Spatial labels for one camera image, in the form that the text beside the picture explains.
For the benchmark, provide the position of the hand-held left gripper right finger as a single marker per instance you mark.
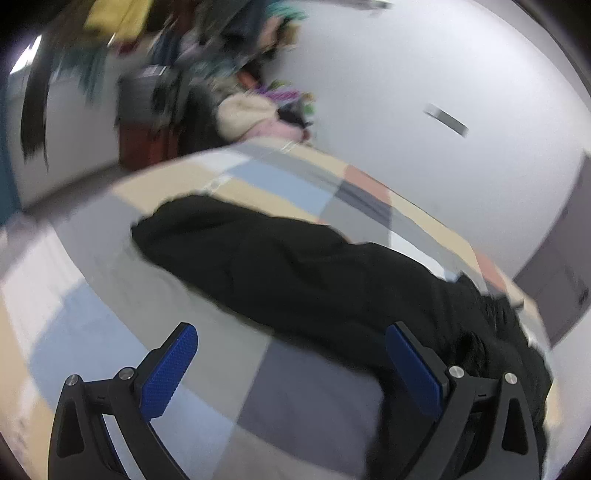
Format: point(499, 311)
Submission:
point(414, 369)

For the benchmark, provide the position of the dark hanging cloth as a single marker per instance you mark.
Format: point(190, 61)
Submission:
point(34, 106)

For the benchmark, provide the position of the cream fleece garment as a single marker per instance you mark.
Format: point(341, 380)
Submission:
point(243, 116)

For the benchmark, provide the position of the grey wall plate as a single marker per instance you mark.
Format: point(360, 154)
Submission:
point(446, 119)

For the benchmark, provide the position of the pile of mixed clothes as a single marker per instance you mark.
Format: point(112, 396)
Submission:
point(203, 60)

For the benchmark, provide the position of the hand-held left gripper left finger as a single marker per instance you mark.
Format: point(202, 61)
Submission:
point(167, 372)

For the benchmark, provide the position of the yellow garment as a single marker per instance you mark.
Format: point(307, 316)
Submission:
point(108, 14)

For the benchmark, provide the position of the black garment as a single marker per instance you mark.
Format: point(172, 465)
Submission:
point(332, 286)

